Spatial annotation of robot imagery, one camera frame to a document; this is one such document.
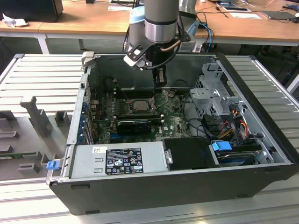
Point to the blue notebook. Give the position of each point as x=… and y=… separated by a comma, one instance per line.
x=225, y=4

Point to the dark grey laptop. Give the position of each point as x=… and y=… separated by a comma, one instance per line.
x=279, y=15

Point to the grey case corner bracket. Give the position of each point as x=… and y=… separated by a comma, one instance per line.
x=88, y=58

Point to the crumpled white paper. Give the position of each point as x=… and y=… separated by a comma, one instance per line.
x=14, y=21

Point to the grey parts rack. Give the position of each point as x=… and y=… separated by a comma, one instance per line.
x=56, y=149

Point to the blue case latch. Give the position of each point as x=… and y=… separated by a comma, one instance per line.
x=52, y=165

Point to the long wooden desk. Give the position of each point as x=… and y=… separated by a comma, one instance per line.
x=93, y=21

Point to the white paper sheet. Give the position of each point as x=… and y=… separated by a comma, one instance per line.
x=245, y=15
x=119, y=8

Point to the black phone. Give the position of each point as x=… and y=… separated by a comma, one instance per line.
x=234, y=9

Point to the green motherboard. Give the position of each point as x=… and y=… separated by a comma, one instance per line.
x=168, y=112

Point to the black connector block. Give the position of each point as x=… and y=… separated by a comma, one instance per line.
x=210, y=122

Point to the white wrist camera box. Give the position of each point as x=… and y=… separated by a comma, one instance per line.
x=134, y=59

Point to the black graphics card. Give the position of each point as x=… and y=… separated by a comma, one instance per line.
x=133, y=127

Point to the black RAM slot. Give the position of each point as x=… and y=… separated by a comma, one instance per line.
x=135, y=94
x=140, y=116
x=140, y=113
x=135, y=89

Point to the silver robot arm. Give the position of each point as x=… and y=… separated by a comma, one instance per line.
x=160, y=18

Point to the black computer box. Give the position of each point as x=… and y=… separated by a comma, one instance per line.
x=30, y=9

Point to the grey power supply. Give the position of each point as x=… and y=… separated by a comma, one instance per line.
x=81, y=161

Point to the silver topped CPU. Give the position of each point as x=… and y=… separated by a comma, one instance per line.
x=141, y=106

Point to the hard disk in blue carrier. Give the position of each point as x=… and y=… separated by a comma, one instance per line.
x=220, y=147

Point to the round coin battery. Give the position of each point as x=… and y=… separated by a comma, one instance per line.
x=171, y=94

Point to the CPU socket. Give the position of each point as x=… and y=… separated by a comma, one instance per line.
x=141, y=109

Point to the white power strip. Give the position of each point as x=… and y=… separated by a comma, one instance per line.
x=198, y=47

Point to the black PC case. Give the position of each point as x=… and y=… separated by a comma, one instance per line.
x=140, y=198

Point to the green RAM stick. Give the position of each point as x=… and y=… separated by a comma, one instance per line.
x=16, y=156

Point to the silver metal drive cage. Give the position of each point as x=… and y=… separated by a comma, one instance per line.
x=203, y=94

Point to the black plastic bay cover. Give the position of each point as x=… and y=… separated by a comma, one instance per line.
x=189, y=154

